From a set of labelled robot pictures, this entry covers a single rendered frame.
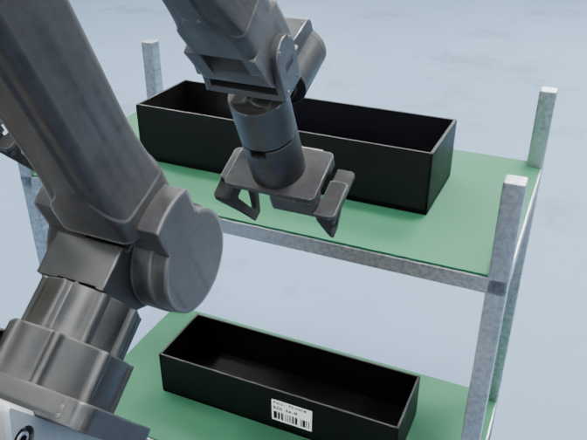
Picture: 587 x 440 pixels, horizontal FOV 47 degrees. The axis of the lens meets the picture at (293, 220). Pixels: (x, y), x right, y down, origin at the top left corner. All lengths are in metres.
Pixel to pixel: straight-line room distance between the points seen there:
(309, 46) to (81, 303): 0.36
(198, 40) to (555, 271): 2.49
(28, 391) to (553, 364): 2.13
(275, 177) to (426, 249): 0.44
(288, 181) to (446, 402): 1.08
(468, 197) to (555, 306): 1.52
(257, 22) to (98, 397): 0.30
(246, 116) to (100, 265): 0.23
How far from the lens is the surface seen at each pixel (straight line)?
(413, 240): 1.08
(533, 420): 2.22
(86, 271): 0.46
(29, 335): 0.45
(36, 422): 0.43
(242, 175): 0.71
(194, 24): 0.54
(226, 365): 1.74
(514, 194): 0.95
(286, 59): 0.59
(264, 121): 0.62
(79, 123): 0.40
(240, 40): 0.54
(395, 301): 2.59
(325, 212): 0.69
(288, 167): 0.67
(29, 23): 0.36
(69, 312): 0.45
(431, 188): 1.15
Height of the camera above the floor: 1.49
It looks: 29 degrees down
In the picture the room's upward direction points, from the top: straight up
